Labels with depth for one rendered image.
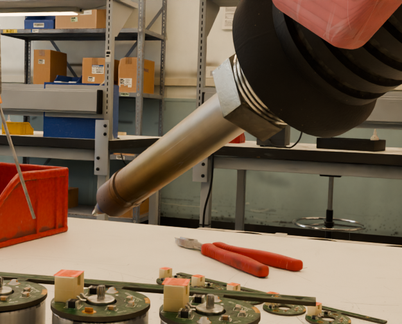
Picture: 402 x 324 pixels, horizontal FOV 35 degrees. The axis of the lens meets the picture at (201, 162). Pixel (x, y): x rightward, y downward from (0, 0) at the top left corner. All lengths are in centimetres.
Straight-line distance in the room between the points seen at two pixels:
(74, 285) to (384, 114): 227
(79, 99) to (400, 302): 240
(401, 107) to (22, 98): 158
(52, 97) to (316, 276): 240
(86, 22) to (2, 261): 419
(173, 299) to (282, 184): 447
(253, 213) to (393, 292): 426
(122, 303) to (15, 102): 275
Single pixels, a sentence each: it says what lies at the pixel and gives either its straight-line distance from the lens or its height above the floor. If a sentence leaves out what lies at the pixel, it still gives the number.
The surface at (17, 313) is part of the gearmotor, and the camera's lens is 17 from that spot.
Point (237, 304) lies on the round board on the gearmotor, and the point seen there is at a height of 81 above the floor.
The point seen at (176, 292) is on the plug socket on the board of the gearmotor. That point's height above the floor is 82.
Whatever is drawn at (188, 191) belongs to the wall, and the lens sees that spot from 481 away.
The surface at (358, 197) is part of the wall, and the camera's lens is 457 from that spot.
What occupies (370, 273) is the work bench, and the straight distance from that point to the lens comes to 49.
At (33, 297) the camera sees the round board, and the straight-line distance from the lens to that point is 17.
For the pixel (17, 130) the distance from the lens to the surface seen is 301.
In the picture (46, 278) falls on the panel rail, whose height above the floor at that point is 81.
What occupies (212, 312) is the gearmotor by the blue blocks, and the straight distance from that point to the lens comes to 16.
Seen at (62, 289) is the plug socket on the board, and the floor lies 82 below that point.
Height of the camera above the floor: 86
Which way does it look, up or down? 4 degrees down
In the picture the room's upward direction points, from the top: 2 degrees clockwise
